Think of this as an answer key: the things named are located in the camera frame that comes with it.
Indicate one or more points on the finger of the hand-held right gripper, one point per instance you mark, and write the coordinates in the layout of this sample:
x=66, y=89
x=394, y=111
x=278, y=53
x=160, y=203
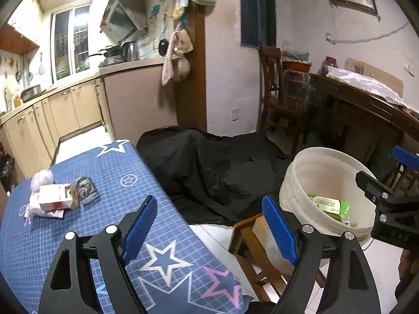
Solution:
x=371, y=184
x=406, y=157

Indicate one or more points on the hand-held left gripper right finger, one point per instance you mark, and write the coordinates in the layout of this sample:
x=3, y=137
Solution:
x=281, y=232

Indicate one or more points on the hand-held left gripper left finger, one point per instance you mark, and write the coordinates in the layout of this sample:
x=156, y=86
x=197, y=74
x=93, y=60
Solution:
x=137, y=225

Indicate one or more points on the green tissue packet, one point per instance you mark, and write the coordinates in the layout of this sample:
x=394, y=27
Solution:
x=330, y=205

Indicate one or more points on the white plastic bucket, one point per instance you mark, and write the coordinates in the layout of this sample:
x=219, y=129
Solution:
x=304, y=170

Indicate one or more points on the person's right hand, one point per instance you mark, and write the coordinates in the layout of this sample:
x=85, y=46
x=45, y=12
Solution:
x=406, y=265

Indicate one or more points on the wooden stool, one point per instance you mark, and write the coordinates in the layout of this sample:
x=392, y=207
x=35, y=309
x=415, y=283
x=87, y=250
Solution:
x=245, y=235

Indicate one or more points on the dark foil packet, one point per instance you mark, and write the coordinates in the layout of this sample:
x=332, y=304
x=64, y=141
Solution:
x=86, y=189

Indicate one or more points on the dark wooden desk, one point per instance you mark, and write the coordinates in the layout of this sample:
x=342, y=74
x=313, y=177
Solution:
x=360, y=111

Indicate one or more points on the blue checked star tablecloth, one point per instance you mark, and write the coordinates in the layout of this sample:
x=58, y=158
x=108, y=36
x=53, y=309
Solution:
x=98, y=170

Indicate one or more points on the light wooden board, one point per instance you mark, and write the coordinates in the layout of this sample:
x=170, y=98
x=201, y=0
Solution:
x=389, y=75

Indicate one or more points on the white and red box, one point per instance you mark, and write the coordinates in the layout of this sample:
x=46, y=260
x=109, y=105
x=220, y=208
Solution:
x=57, y=198

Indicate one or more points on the white plastic sheet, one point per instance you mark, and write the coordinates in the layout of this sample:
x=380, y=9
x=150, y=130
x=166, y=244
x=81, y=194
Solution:
x=363, y=83

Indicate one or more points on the black cloth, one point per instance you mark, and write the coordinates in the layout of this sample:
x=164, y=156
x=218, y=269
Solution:
x=203, y=170

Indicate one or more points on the small pinkish plastic bag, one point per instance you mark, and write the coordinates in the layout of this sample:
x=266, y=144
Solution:
x=41, y=180

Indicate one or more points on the clear plastic containers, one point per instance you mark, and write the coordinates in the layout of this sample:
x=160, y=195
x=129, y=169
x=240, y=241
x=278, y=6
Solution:
x=296, y=90

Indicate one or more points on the red jar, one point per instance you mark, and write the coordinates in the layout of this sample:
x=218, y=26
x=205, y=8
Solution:
x=330, y=61

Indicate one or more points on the beige kitchen cabinets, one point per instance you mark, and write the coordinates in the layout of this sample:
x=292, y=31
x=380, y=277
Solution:
x=81, y=111

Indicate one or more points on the red basin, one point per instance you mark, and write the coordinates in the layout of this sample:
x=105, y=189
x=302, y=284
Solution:
x=296, y=66

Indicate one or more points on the black bag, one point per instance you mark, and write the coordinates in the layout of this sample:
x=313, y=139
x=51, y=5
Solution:
x=6, y=173

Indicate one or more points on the wooden chair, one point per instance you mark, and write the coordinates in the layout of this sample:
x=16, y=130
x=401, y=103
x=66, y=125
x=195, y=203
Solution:
x=271, y=81

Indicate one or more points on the beige hanging bag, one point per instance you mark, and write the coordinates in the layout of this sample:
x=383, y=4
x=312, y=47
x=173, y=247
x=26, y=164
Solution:
x=181, y=68

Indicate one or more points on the pink hanging towel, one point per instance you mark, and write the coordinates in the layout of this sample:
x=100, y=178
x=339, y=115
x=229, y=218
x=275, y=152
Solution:
x=173, y=55

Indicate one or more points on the black wok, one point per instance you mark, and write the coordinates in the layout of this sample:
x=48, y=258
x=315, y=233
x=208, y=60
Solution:
x=109, y=54

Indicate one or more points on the steel kettle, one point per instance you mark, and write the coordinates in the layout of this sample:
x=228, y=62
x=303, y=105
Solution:
x=130, y=51

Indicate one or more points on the black hanging pan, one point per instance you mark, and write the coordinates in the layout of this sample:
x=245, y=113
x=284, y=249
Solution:
x=163, y=45

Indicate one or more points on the hanging strainer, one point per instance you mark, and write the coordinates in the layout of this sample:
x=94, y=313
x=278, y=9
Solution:
x=42, y=67

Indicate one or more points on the kitchen window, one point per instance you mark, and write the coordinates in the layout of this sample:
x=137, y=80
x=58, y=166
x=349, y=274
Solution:
x=70, y=42

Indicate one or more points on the metal range hood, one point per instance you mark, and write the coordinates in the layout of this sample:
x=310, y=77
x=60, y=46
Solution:
x=122, y=18

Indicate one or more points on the yellowish hanging plastic bag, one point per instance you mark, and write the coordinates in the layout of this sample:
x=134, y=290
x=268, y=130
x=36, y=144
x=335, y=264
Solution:
x=180, y=3

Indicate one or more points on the wall socket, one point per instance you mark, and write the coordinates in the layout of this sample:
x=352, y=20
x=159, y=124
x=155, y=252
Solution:
x=234, y=114

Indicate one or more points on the blue window frame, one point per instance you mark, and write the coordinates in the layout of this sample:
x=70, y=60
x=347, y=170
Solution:
x=258, y=9

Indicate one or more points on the wooden wall cabinet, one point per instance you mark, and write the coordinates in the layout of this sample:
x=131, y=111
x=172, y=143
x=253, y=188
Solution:
x=16, y=39

